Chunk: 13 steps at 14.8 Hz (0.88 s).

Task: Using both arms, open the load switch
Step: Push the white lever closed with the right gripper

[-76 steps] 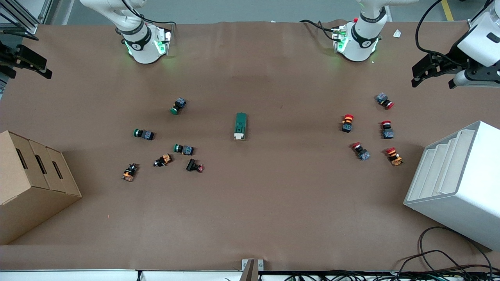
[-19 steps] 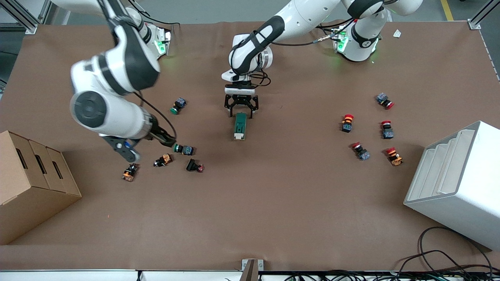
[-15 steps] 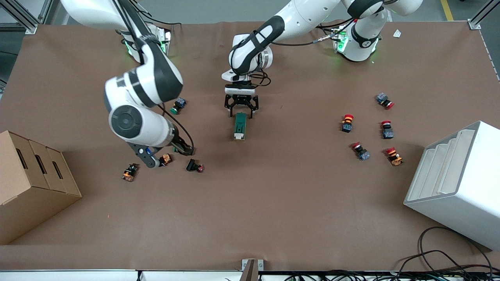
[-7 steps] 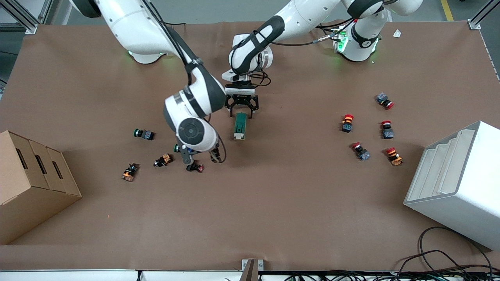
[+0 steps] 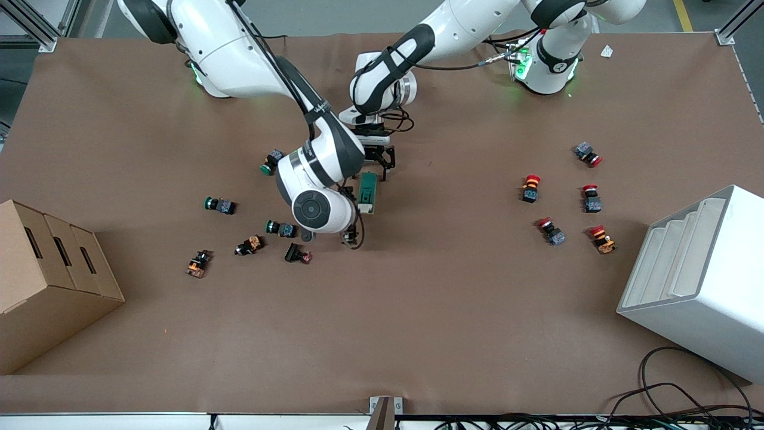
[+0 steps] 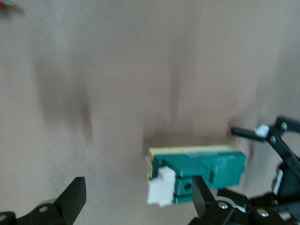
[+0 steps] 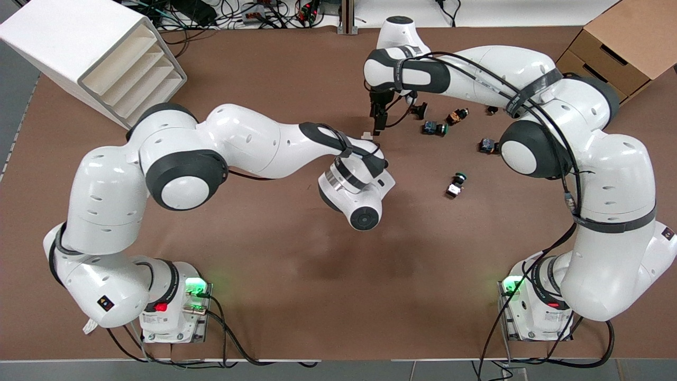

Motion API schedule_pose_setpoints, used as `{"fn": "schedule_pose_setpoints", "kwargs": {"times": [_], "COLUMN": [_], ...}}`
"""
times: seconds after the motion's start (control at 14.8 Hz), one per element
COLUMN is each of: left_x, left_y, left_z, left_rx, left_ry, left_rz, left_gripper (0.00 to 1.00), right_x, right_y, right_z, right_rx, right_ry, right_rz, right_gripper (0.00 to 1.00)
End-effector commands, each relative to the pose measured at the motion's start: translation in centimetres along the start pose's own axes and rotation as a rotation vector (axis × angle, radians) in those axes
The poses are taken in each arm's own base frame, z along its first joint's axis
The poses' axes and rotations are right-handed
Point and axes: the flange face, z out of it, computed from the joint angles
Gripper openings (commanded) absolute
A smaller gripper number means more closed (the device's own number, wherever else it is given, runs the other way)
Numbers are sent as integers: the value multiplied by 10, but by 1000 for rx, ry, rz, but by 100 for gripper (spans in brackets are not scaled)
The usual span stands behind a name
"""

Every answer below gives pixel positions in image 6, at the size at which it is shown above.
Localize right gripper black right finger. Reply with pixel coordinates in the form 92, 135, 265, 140
189, 175, 285, 225

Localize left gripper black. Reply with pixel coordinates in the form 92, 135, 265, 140
217, 116, 300, 212

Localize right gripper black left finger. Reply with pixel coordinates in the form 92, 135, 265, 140
0, 176, 87, 225

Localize green rectangular relay block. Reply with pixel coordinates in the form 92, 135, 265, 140
145, 144, 247, 208

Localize brown paper table cover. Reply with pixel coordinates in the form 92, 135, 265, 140
0, 0, 300, 225

